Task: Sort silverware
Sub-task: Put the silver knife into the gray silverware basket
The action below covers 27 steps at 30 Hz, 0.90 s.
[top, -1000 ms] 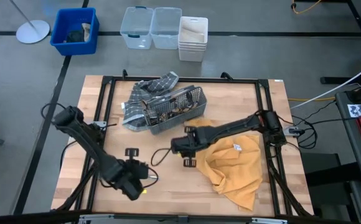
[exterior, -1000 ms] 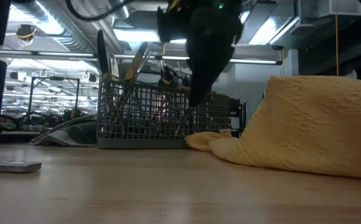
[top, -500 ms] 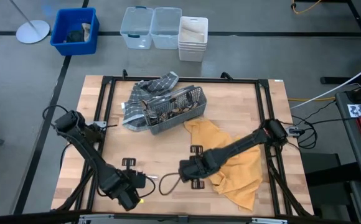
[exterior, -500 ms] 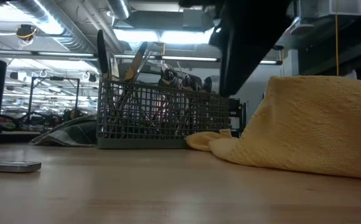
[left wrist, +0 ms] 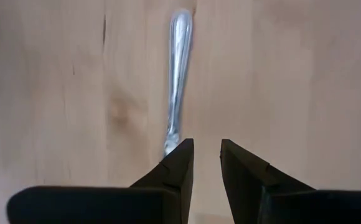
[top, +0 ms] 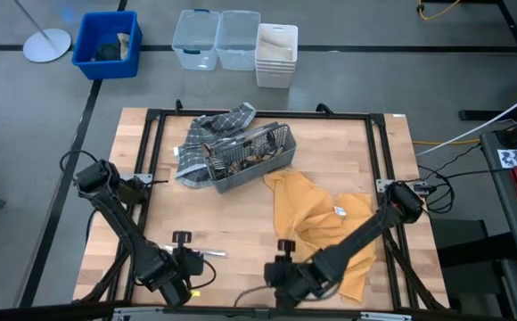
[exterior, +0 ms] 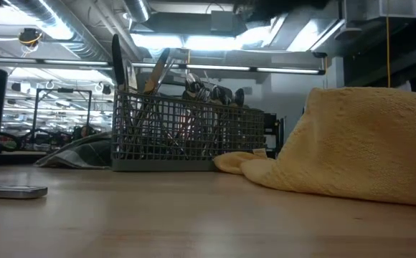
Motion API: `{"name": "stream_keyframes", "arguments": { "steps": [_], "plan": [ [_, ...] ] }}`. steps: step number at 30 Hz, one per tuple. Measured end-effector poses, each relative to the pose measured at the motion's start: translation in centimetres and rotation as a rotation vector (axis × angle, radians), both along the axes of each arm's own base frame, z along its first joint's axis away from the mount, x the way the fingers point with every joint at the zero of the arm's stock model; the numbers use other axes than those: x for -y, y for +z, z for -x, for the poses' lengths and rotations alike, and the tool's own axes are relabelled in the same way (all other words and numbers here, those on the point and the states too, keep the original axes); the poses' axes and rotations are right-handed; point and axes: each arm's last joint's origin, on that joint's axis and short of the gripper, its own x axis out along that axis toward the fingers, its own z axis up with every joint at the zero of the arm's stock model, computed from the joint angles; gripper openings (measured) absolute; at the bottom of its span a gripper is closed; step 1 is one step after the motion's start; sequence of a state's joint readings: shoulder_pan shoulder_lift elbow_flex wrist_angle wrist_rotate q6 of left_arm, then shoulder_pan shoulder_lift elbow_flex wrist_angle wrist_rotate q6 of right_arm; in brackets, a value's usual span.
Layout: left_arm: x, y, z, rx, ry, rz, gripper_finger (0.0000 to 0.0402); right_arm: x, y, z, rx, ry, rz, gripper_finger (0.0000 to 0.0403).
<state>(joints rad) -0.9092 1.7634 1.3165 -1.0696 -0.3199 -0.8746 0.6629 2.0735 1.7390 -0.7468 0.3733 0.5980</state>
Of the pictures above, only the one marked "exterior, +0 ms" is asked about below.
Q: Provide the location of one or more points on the person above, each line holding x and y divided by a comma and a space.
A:
84, 132

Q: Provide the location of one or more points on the black metal frame stand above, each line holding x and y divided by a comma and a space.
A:
65, 90

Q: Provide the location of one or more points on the yellow cloth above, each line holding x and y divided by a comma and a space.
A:
355, 150

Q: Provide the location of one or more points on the grey checked cloth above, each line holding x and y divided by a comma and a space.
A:
82, 154

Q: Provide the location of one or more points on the long ceiling light tube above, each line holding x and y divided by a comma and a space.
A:
287, 70

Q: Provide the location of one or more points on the black ceiling device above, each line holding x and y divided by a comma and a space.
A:
30, 36

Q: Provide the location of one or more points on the silver ventilation duct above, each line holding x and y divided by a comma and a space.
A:
71, 32

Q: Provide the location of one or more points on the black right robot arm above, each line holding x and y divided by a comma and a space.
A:
283, 7

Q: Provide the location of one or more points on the silver spoon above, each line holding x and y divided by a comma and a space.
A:
222, 95
239, 96

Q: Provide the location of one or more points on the grey ceiling box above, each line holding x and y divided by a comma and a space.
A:
222, 21

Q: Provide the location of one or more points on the black frame clamp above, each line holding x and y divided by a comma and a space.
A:
274, 130

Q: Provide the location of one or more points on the grey mesh cutlery basket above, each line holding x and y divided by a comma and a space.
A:
193, 165

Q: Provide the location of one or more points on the ceiling light panel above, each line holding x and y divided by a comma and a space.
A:
201, 42

